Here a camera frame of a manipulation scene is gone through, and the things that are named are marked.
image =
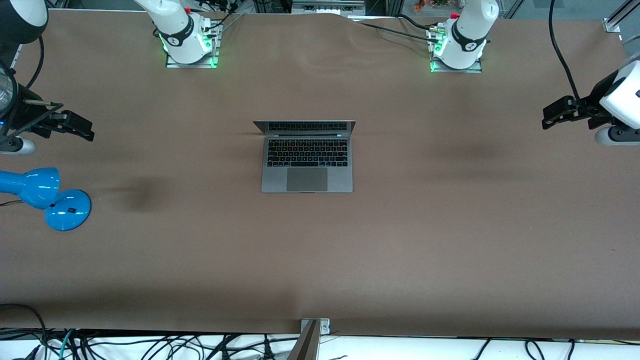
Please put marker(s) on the grey laptop with black keyboard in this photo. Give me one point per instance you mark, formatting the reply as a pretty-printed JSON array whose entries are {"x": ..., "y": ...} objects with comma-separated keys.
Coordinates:
[{"x": 307, "y": 180}]

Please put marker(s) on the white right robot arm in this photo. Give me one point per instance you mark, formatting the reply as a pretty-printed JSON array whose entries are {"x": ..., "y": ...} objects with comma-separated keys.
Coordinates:
[{"x": 182, "y": 35}]

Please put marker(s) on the grey power strip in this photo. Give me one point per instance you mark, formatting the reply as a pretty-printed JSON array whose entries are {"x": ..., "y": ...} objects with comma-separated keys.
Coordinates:
[{"x": 327, "y": 7}]

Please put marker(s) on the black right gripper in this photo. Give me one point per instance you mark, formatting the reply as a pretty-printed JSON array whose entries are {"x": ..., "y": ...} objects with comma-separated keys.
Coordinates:
[{"x": 22, "y": 115}]

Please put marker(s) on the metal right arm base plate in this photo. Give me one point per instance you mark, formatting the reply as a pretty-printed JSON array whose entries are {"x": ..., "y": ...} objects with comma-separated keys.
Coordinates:
[{"x": 216, "y": 45}]

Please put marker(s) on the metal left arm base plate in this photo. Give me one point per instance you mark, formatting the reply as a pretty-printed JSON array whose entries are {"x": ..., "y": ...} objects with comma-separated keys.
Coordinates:
[{"x": 475, "y": 70}]

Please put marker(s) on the aluminium frame profile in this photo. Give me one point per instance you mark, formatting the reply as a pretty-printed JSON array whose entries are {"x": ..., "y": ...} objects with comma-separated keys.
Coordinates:
[{"x": 620, "y": 17}]

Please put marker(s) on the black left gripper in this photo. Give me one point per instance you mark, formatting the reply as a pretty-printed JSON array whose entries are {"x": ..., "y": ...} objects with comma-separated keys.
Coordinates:
[{"x": 593, "y": 107}]

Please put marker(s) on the blue desk lamp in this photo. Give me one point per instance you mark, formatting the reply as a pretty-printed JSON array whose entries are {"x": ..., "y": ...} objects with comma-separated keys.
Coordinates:
[{"x": 67, "y": 210}]

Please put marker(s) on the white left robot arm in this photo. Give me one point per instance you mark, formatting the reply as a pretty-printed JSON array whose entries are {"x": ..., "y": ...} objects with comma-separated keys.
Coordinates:
[{"x": 467, "y": 30}]

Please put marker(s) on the aluminium camera mount post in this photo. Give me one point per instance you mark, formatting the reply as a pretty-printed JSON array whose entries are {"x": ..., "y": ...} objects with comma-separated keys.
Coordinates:
[{"x": 311, "y": 340}]

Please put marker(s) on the brown table cloth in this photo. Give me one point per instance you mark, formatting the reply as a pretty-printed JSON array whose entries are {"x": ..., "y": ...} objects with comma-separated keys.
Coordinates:
[{"x": 450, "y": 240}]

